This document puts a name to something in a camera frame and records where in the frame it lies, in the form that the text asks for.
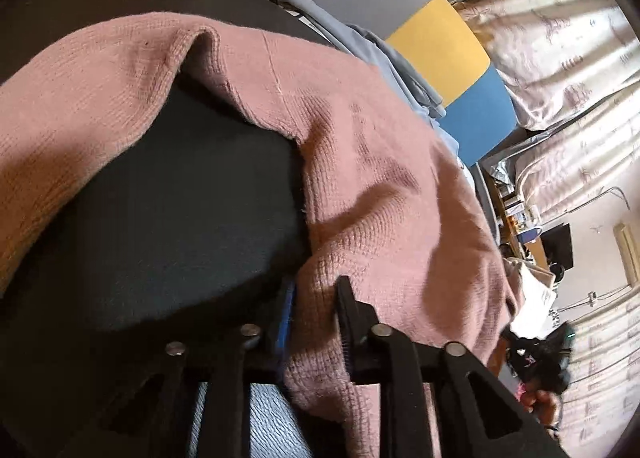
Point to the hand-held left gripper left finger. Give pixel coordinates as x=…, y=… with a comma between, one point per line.
x=286, y=320

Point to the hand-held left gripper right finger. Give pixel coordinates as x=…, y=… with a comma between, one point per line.
x=350, y=333

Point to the pink knit sweater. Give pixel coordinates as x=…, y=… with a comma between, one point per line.
x=380, y=188

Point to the person's right hand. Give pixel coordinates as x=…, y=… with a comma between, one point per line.
x=545, y=405

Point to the white fuzzy garment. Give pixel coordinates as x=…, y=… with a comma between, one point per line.
x=532, y=290

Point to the black monitor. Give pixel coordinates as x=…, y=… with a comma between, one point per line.
x=557, y=243

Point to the cluttered wooden desk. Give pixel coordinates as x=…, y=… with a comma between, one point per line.
x=520, y=228

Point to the dark grey blanket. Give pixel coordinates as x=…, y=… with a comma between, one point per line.
x=175, y=218

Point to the light grey garment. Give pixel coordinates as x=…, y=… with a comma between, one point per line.
x=395, y=70

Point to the pale patterned curtain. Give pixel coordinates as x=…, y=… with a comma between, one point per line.
x=565, y=52

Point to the grey yellow blue headboard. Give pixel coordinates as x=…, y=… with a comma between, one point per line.
x=440, y=42

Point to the grey curved frame rail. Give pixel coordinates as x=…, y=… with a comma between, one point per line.
x=487, y=203

